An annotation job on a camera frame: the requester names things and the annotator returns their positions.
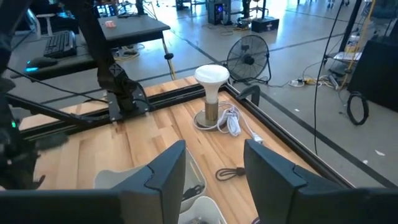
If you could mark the white stool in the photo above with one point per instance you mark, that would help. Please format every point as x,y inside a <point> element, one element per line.
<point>46,15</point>

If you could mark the black computer mouse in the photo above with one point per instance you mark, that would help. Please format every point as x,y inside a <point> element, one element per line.
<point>43,62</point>

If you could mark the black desk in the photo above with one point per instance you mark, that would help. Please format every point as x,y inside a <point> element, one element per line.
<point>133,29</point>

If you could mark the black equipment case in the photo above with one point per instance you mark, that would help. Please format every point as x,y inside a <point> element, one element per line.
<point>264,25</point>

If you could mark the black stand pole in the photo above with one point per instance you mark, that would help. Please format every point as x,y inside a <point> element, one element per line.
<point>352,21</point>

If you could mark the black floor fan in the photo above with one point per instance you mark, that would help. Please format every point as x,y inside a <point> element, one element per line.
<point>248,59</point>

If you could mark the black table clamp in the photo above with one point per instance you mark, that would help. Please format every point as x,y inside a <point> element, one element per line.
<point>253,90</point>

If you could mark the black computer tower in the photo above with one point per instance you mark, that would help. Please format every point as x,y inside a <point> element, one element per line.
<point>217,12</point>

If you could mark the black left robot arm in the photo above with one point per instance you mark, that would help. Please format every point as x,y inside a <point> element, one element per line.
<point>118,84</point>

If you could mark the black cabinet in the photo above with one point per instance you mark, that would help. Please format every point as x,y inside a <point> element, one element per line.
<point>379,71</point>

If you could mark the black keyboard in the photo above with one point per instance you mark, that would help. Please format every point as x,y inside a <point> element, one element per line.
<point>60,43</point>

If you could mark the small pink object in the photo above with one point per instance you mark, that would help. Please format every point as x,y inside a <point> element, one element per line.
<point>110,24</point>

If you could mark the white plastic bin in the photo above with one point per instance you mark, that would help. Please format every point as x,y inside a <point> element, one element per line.
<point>194,177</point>
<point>205,208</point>

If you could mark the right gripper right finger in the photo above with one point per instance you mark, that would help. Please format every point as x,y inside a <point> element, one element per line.
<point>273,186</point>

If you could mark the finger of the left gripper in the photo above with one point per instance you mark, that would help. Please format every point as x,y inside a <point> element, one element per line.
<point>53,141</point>

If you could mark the clear cup with white lid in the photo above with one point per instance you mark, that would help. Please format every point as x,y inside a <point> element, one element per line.
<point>211,77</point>

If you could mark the black aluminium table frame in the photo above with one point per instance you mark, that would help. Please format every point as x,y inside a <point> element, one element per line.
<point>174,96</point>

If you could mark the yellow rod with black knob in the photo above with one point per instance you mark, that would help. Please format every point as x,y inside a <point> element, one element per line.
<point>168,56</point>

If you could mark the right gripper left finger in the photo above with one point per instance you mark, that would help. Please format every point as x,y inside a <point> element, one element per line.
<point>161,180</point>

